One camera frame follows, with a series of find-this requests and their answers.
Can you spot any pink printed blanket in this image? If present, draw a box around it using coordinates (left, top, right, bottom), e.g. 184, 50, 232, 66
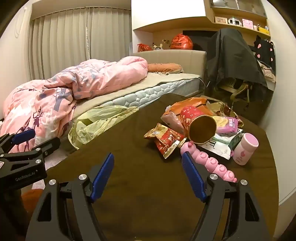
0, 57, 149, 153

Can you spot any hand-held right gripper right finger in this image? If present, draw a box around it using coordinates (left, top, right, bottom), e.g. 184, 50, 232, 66
181, 153, 271, 241

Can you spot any large red plastic bag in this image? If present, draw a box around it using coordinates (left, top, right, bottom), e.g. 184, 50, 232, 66
170, 33, 193, 50

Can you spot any bright pink round-headed packet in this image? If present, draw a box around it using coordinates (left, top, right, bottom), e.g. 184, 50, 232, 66
214, 116, 239, 133

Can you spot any yellow plastic bag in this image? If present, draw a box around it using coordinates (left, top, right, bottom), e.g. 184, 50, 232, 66
68, 105, 139, 149

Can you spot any orange fuzzy cloth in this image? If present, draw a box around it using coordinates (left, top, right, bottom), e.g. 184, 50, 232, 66
21, 189, 44, 209

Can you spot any red snack wrapper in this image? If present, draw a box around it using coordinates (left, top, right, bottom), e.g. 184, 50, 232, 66
143, 123, 187, 159

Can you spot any black garment with pink hearts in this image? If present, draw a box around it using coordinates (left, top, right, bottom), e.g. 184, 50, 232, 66
253, 35, 276, 70

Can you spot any crumpled gold wrapper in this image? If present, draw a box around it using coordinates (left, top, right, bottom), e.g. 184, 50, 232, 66
206, 100, 244, 129

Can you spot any dark cloth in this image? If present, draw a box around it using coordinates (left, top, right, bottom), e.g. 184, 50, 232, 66
207, 28, 269, 87

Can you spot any pink caterpillar toy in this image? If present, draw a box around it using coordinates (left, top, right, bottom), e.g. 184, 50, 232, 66
180, 142, 238, 183

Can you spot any wooden wall shelf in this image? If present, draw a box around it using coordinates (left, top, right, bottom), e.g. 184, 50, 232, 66
203, 0, 271, 37

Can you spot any beige clothes pile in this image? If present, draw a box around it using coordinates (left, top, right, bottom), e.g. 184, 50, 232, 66
259, 60, 277, 82

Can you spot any grey pleated curtain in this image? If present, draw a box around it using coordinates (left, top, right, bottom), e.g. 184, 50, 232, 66
88, 6, 133, 67
28, 6, 90, 80

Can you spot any beige office chair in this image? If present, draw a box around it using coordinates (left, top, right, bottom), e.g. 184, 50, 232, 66
214, 77, 252, 108

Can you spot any pink lidded bottle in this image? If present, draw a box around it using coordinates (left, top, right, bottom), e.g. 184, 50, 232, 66
232, 133, 259, 166

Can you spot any red paper tube can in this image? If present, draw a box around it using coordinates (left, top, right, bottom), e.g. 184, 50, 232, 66
180, 105, 218, 144

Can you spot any pink fluffy rug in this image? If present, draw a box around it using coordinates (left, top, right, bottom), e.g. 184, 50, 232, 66
31, 144, 74, 189

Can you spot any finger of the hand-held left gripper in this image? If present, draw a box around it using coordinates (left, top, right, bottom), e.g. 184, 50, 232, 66
0, 137, 61, 164
0, 128, 36, 153

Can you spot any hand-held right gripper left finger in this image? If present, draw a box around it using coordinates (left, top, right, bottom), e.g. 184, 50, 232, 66
25, 152, 115, 241

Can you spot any quilted bed mattress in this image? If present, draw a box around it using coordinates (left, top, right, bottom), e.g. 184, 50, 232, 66
69, 73, 202, 116

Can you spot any orange snack bag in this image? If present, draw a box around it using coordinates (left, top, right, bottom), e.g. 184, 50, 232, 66
161, 97, 208, 132

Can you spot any green and white packet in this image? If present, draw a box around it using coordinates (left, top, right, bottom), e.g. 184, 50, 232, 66
199, 128, 244, 160

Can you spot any orange pillow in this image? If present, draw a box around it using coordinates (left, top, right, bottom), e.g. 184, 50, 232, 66
147, 62, 184, 75

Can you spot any beige bed headboard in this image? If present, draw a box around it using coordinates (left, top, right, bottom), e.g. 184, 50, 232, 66
129, 50, 207, 81

